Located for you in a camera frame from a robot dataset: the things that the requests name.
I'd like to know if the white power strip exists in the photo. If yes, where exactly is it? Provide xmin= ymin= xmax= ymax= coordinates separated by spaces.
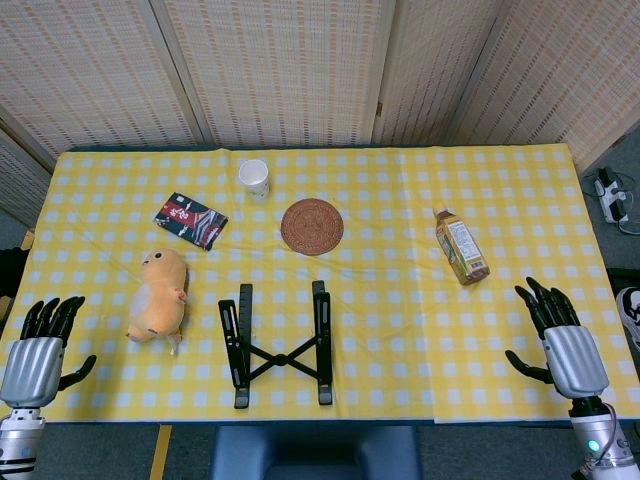
xmin=593 ymin=168 xmax=631 ymax=225

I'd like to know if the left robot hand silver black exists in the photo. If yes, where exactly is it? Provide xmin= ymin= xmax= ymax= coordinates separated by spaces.
xmin=0 ymin=295 xmax=98 ymax=409

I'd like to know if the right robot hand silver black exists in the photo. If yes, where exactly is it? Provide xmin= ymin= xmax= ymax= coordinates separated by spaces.
xmin=504 ymin=277 xmax=610 ymax=401

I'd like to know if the dark printed snack packet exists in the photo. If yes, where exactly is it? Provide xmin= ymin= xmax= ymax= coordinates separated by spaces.
xmin=152 ymin=191 xmax=230 ymax=252

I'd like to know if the tea bottle yellow label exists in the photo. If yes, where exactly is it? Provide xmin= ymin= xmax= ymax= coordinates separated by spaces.
xmin=432 ymin=204 xmax=491 ymax=287

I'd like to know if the beige woven screen panel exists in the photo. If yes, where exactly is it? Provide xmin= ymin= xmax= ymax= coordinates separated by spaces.
xmin=372 ymin=0 xmax=506 ymax=147
xmin=149 ymin=0 xmax=399 ymax=150
xmin=0 ymin=0 xmax=214 ymax=169
xmin=0 ymin=119 xmax=54 ymax=229
xmin=444 ymin=0 xmax=640 ymax=174

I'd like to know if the white black sneaker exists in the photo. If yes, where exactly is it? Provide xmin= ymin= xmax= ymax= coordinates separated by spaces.
xmin=615 ymin=286 xmax=640 ymax=354

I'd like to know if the round brown woven coaster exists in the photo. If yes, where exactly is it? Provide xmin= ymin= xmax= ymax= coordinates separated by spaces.
xmin=279 ymin=198 xmax=346 ymax=257

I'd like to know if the white paper cup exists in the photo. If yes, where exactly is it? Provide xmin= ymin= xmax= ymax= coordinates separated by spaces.
xmin=237 ymin=158 xmax=272 ymax=203

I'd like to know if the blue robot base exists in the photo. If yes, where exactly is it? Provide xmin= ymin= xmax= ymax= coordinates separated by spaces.
xmin=210 ymin=424 xmax=424 ymax=480

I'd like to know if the orange plush toy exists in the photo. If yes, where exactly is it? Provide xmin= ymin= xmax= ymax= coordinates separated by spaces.
xmin=124 ymin=248 xmax=190 ymax=356

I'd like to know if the black folding laptop stand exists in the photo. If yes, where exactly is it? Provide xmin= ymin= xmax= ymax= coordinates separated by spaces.
xmin=217 ymin=279 xmax=335 ymax=410

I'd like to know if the yellow white checkered tablecloth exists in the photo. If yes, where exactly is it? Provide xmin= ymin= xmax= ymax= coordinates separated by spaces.
xmin=0 ymin=143 xmax=640 ymax=425

